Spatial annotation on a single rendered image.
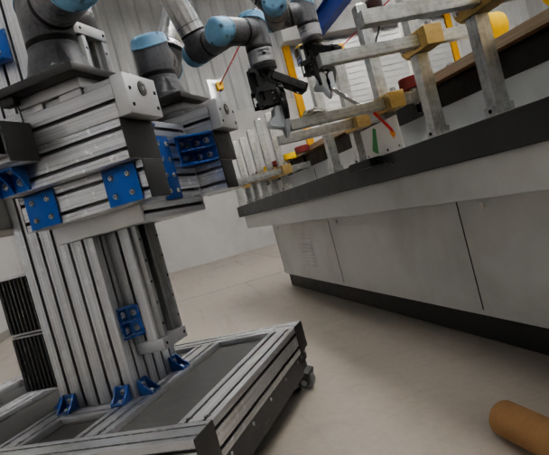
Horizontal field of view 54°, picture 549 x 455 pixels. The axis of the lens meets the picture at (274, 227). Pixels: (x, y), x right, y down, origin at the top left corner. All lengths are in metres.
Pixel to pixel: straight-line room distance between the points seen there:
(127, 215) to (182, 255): 7.86
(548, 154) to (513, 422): 0.56
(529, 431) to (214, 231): 8.26
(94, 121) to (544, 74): 1.06
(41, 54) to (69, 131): 0.18
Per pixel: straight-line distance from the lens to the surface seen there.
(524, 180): 1.29
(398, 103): 1.66
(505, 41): 1.52
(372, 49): 1.42
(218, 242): 9.26
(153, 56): 1.79
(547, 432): 1.24
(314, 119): 1.58
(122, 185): 1.27
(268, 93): 1.55
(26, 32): 1.40
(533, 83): 1.52
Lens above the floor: 0.63
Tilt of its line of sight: 2 degrees down
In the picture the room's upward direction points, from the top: 15 degrees counter-clockwise
